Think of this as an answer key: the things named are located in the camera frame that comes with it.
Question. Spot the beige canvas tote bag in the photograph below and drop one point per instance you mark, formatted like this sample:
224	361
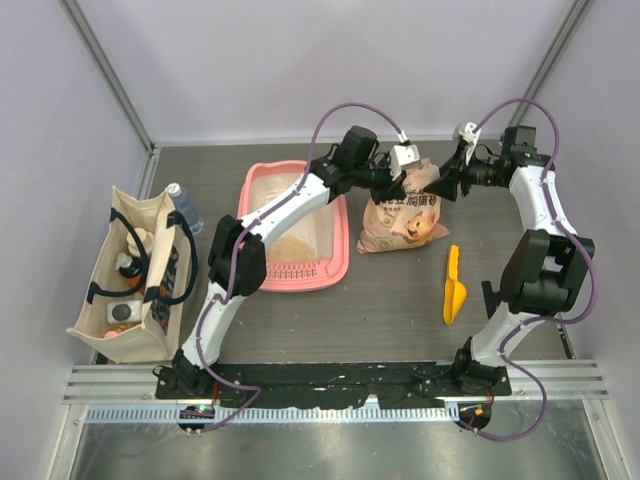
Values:
168	278

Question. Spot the clear plastic water bottle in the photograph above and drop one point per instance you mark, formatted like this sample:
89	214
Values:
184	203

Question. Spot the tan litter pile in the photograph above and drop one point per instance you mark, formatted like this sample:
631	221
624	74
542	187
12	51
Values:
291	249

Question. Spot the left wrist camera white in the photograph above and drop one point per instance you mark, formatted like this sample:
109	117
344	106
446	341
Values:
403	156

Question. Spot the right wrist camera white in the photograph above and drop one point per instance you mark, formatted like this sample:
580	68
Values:
467	134

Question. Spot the yellow plastic scoop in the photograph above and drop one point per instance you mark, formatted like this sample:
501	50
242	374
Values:
455	292

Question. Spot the beige wooden item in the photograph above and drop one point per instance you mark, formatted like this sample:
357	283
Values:
140	237

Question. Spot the pink cat litter bag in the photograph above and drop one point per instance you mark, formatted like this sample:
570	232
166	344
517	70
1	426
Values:
412	222

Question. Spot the dark bottle white pump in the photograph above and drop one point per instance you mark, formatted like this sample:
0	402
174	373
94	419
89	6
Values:
130	268

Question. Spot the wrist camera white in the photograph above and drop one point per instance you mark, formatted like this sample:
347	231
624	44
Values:
403	156
467	134

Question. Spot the aluminium rail frame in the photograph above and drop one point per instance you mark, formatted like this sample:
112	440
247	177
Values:
127	394

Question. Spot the pink litter box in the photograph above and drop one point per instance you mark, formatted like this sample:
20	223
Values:
326	230

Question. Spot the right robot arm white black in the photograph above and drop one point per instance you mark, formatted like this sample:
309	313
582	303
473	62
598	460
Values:
547	269

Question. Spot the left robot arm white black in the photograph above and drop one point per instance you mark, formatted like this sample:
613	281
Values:
237	257

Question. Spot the white bottle grey cap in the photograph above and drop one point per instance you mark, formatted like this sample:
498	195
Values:
123	312

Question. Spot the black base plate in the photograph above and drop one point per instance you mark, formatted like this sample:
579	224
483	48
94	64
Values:
331	385

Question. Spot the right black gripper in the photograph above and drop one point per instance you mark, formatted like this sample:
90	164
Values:
454	170

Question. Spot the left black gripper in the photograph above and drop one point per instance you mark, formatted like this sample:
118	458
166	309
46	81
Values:
393	190

